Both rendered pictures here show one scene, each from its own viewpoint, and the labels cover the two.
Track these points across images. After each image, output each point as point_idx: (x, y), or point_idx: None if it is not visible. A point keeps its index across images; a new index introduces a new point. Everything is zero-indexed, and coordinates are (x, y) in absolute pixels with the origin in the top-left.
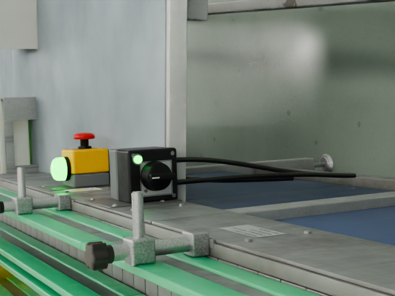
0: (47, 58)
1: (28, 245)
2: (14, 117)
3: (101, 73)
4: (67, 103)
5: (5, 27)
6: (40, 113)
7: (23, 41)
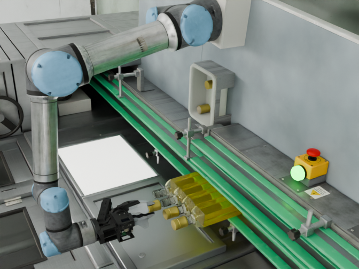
0: (257, 60)
1: (278, 219)
2: (221, 87)
3: (330, 112)
4: (279, 102)
5: (228, 34)
6: (240, 86)
7: (237, 41)
